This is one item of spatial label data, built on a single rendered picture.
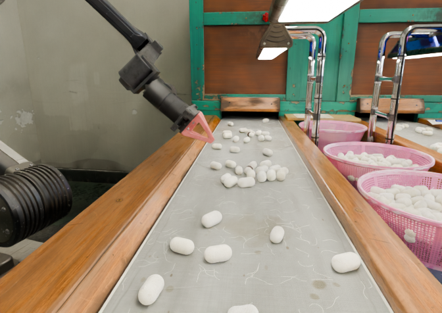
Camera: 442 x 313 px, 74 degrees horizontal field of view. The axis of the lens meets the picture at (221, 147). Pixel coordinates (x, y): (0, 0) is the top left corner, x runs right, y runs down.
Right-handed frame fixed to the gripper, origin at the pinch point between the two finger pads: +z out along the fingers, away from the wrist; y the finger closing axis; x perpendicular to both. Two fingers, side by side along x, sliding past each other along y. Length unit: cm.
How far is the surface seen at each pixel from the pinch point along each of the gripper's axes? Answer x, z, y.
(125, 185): 13.2, -7.4, -19.6
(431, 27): -63, 28, 26
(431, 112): -62, 77, 83
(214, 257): 1.1, 8.4, -39.6
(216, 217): 1.5, 7.7, -29.6
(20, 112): 134, -131, 162
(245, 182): -1.2, 10.9, -13.3
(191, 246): 3.2, 5.8, -37.8
